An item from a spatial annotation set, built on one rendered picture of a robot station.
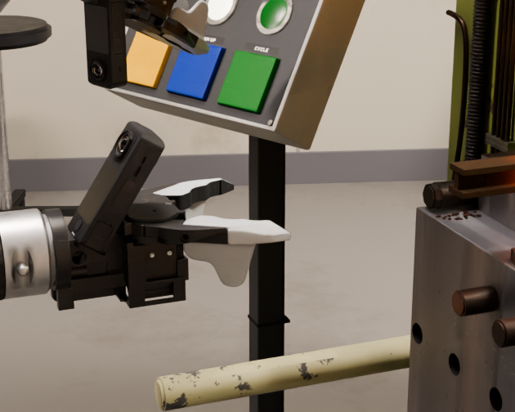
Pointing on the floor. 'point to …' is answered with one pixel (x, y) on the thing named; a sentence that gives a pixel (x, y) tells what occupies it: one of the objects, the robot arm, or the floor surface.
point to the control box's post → (266, 261)
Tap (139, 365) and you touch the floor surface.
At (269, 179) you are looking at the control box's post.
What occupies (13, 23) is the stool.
